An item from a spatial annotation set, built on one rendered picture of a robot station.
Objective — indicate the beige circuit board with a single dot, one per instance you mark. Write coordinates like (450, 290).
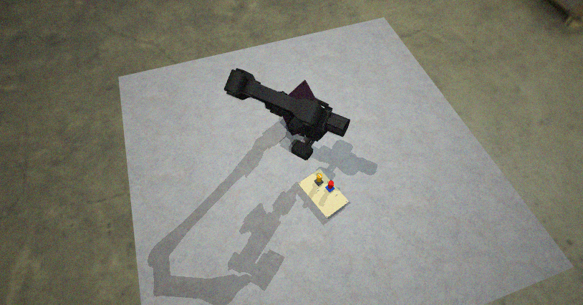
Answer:
(323, 193)

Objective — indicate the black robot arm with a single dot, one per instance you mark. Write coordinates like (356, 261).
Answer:
(242, 85)

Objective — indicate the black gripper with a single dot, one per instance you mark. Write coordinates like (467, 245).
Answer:
(304, 150)

